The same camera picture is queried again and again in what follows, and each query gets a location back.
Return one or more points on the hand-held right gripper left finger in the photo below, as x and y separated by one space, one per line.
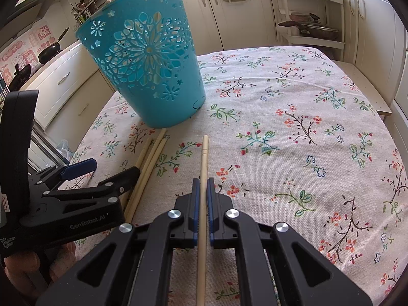
195 197

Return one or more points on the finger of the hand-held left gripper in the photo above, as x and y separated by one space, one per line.
127 177
79 165

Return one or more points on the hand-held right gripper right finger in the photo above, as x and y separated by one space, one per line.
210 197

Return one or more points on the pile of wooden chopsticks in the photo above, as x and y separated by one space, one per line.
149 165

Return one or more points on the light bamboo chopstick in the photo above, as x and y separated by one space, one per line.
204 159

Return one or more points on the teal perforated plastic basket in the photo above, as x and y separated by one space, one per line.
173 111

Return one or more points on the person's left hand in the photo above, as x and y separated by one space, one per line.
22 271

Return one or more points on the clear plastic bag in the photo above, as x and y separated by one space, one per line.
63 149

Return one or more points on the black frying pan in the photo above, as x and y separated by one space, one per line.
20 78

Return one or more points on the floral tablecloth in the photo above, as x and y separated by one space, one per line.
287 165

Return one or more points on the pink patterned backsplash stickers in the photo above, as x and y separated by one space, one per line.
22 51

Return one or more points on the black wok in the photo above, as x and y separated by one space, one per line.
49 52

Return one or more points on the range hood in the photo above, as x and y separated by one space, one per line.
35 3

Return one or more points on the cream base kitchen cabinets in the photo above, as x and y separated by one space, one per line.
242 22

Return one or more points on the dark pan with lid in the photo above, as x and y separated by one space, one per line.
315 28

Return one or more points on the white rolling cart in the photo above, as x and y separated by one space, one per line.
338 0

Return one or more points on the wall utensil rack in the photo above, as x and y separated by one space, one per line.
91 6

